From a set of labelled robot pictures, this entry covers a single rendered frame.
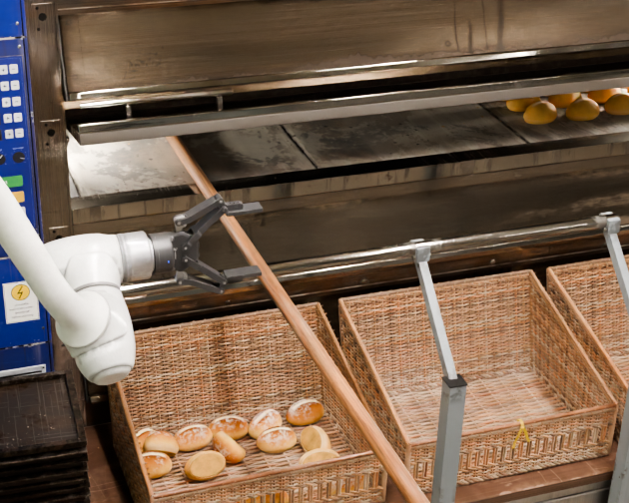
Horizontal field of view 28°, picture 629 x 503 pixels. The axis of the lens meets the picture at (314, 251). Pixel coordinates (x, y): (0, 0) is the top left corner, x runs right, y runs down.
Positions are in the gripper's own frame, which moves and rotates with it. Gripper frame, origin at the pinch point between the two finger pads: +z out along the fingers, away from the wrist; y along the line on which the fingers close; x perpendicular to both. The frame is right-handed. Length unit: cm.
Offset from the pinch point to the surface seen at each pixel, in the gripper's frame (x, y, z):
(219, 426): -38, 71, 4
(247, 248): -21.5, 13.5, 5.2
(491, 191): -57, 27, 82
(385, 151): -66, 16, 56
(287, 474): -5, 62, 10
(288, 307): 4.1, 13.7, 5.6
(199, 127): -40.5, -6.8, 0.3
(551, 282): -48, 52, 98
